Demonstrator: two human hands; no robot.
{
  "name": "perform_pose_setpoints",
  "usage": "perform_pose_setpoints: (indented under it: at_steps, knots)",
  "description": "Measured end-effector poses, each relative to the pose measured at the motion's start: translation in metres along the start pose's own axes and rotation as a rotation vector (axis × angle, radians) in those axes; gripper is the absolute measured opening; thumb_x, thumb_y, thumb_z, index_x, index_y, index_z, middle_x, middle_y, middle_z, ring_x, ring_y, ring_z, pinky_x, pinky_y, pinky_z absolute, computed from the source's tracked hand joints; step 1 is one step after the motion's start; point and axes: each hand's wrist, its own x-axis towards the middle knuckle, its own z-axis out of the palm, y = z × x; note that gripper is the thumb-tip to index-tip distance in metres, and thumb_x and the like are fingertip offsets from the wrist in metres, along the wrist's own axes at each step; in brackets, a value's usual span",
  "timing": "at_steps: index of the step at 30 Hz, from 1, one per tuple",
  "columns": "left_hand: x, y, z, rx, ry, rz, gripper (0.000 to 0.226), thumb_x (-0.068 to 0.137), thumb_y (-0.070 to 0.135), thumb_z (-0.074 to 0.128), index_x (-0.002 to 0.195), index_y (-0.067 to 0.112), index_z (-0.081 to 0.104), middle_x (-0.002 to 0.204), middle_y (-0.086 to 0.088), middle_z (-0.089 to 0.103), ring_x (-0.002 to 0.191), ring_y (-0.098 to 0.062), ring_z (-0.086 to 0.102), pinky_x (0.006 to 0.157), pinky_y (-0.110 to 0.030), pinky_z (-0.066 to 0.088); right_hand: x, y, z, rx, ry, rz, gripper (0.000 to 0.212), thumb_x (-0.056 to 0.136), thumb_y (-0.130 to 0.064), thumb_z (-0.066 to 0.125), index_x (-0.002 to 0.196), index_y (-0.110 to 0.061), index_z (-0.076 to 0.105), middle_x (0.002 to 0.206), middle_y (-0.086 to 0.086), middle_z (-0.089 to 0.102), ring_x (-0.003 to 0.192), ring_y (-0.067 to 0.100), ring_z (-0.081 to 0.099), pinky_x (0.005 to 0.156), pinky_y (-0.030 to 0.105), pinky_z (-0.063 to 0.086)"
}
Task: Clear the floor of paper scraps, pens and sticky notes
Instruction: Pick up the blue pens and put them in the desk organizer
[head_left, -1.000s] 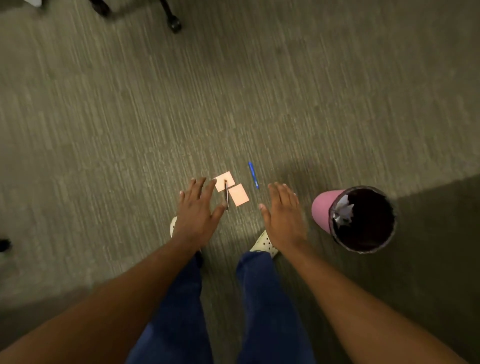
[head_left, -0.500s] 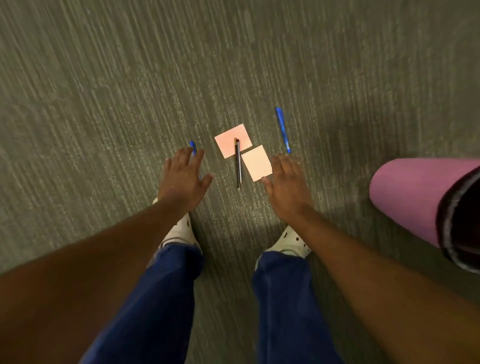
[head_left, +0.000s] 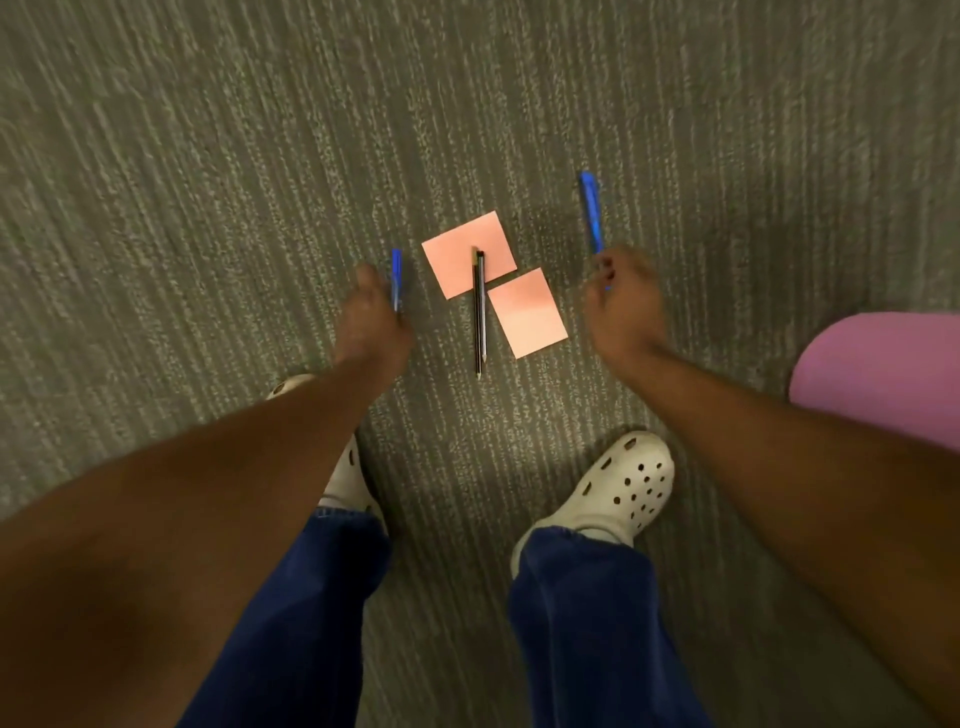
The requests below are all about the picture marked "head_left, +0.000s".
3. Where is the person's right hand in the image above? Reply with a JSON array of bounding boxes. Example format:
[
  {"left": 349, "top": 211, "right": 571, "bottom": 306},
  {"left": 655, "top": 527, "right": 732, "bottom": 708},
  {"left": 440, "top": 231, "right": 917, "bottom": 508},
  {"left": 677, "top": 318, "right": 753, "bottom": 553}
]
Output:
[{"left": 582, "top": 245, "right": 671, "bottom": 376}]

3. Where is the long blue pen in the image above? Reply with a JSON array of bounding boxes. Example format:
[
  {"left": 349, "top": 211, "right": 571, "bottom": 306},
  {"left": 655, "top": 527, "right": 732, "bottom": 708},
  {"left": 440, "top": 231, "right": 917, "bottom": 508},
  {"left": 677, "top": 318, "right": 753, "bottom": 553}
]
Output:
[{"left": 578, "top": 171, "right": 612, "bottom": 292}]

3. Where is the blue jeans right leg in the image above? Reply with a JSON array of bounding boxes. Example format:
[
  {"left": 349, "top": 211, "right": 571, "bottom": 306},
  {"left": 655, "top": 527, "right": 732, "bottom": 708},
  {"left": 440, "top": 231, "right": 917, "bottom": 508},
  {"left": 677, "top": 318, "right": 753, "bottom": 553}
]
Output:
[{"left": 508, "top": 525, "right": 714, "bottom": 728}]

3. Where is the blue jeans left leg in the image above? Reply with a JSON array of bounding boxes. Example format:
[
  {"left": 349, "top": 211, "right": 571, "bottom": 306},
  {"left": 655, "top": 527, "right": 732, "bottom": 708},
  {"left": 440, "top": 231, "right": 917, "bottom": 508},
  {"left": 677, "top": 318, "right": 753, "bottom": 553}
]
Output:
[{"left": 176, "top": 507, "right": 394, "bottom": 728}]

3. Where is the white clog shoe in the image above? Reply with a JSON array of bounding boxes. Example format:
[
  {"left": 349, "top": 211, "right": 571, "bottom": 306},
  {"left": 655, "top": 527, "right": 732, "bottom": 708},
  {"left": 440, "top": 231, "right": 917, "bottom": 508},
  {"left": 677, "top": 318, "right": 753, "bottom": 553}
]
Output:
[
  {"left": 511, "top": 430, "right": 676, "bottom": 579},
  {"left": 266, "top": 373, "right": 390, "bottom": 535}
]

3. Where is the blue jeans leg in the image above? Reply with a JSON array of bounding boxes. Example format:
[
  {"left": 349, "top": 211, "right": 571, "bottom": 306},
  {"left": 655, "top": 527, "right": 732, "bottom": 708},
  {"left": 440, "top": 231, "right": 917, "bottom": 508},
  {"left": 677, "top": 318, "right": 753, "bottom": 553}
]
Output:
[
  {"left": 176, "top": 507, "right": 394, "bottom": 728},
  {"left": 508, "top": 525, "right": 714, "bottom": 728}
]

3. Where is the white right clog shoe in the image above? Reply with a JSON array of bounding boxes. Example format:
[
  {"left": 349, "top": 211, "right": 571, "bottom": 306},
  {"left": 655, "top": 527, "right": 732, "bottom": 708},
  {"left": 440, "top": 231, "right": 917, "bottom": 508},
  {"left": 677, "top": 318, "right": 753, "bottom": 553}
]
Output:
[{"left": 511, "top": 430, "right": 676, "bottom": 579}]

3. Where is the pink round cushion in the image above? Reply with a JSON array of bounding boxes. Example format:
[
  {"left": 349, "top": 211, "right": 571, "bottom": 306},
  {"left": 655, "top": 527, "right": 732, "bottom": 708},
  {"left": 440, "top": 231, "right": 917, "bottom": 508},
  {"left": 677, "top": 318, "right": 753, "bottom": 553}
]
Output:
[{"left": 788, "top": 312, "right": 960, "bottom": 453}]

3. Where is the black pencil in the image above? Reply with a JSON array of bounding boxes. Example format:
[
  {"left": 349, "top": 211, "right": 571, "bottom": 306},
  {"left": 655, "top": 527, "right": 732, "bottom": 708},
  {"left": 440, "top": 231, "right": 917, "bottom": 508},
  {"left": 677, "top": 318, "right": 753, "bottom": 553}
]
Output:
[{"left": 472, "top": 249, "right": 489, "bottom": 381}]

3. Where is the pink sticky note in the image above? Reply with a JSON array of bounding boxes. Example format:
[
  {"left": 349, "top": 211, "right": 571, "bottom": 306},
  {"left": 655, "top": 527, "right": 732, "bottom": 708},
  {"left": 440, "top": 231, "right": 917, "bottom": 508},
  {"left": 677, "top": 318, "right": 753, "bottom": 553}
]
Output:
[
  {"left": 487, "top": 267, "right": 570, "bottom": 360},
  {"left": 420, "top": 210, "right": 519, "bottom": 301}
]

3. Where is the white left clog shoe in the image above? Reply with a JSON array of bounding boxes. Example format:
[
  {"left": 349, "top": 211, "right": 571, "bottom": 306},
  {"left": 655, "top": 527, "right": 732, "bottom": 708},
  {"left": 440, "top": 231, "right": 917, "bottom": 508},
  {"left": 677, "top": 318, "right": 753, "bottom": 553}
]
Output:
[{"left": 266, "top": 373, "right": 390, "bottom": 535}]

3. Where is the person's left forearm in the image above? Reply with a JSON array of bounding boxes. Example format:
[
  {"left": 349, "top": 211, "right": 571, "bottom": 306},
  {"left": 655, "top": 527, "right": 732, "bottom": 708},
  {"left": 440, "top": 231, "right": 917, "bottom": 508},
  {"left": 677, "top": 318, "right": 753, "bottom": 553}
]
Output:
[{"left": 0, "top": 360, "right": 391, "bottom": 728}]

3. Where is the person's right forearm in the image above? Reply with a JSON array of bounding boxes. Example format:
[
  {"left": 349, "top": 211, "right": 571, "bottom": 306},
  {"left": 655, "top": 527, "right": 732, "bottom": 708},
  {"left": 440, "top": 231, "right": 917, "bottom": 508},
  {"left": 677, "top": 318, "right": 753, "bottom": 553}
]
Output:
[{"left": 622, "top": 341, "right": 960, "bottom": 728}]

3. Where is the person's left hand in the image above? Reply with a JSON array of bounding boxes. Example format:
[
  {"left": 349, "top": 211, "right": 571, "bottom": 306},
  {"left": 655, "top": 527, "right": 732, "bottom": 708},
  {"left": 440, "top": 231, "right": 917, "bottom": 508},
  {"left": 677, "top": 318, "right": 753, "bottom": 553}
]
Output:
[{"left": 332, "top": 261, "right": 416, "bottom": 385}]

